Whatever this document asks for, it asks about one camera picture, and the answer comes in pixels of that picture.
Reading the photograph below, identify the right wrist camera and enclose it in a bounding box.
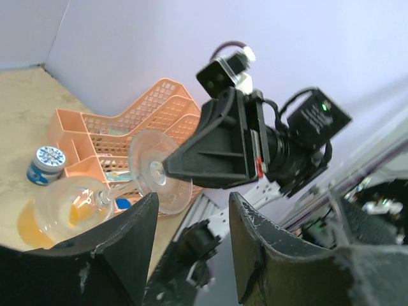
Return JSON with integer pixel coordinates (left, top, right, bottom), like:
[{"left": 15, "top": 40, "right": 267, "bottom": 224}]
[{"left": 196, "top": 47, "right": 256, "bottom": 98}]

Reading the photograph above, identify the clear wine glass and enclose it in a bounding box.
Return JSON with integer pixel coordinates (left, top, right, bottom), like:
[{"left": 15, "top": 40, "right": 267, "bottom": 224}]
[{"left": 36, "top": 129, "right": 193, "bottom": 228}]

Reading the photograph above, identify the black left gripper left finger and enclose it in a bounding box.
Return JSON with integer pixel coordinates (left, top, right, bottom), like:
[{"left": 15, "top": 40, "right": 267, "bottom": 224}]
[{"left": 1, "top": 193, "right": 159, "bottom": 305}]

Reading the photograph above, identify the yellow plastic wine glass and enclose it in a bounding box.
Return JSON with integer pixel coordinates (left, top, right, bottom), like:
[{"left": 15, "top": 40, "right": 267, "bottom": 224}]
[{"left": 17, "top": 200, "right": 99, "bottom": 249}]

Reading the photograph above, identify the blue white small jar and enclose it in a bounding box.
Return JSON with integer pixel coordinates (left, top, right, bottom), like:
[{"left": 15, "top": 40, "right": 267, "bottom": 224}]
[{"left": 26, "top": 146, "right": 67, "bottom": 186}]

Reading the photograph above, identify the black base frame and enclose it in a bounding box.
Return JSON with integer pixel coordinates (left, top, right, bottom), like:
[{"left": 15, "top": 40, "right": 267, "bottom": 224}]
[{"left": 142, "top": 219, "right": 221, "bottom": 306}]

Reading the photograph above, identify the orange plastic basket rack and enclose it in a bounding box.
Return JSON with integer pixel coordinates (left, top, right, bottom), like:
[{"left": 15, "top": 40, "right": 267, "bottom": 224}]
[{"left": 47, "top": 78, "right": 205, "bottom": 217}]

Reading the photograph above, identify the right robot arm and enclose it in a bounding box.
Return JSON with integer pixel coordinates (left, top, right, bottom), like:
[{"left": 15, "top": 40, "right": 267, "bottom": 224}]
[{"left": 163, "top": 87, "right": 351, "bottom": 198}]

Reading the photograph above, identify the blue round object in basket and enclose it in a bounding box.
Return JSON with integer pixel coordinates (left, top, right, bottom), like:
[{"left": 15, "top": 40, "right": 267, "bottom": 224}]
[{"left": 115, "top": 198, "right": 132, "bottom": 210}]

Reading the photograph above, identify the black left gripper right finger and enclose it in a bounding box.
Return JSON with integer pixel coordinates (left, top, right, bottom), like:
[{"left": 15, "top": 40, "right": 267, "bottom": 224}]
[{"left": 229, "top": 192, "right": 407, "bottom": 305}]

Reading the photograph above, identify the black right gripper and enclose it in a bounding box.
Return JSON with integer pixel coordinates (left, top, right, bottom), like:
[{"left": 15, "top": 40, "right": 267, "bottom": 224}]
[{"left": 163, "top": 87, "right": 271, "bottom": 189}]

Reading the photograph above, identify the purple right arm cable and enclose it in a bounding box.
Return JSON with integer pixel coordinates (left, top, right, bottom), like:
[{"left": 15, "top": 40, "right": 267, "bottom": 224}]
[{"left": 210, "top": 40, "right": 248, "bottom": 62}]

